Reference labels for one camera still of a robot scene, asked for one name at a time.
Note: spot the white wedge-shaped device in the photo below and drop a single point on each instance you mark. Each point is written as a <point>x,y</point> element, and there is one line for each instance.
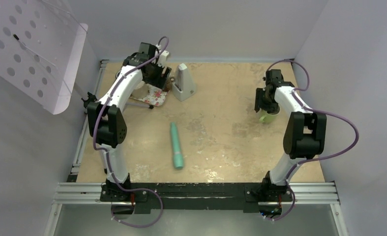
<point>183,85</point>

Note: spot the white perforated panel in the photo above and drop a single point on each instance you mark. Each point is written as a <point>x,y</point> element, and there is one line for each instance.
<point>41,44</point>

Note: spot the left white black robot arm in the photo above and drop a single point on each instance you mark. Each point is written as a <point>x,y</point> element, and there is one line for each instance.
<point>105,116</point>

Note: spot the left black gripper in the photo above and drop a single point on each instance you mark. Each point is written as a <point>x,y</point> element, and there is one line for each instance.
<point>159,81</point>

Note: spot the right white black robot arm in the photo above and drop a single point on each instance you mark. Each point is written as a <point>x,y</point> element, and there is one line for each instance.
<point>304,137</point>

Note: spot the teal cylindrical tube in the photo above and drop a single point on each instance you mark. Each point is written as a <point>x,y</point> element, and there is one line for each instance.
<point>178,160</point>

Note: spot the floral tray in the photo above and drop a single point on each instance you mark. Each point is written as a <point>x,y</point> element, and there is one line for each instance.
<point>155,97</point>

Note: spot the brown striped mug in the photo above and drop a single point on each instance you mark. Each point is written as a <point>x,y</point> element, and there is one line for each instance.
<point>169,84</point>

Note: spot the light green mug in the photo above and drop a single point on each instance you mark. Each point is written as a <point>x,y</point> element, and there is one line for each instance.
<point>266,117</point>

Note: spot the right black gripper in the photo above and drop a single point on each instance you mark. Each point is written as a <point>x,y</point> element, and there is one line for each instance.
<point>259,103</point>

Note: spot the aluminium frame rail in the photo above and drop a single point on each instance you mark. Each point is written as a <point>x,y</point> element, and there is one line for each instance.
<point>307,193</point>

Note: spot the beige mug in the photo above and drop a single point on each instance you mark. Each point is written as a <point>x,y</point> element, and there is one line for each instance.
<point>141,90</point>

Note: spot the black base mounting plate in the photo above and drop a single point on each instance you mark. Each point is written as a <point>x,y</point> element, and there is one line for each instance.
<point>249,197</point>

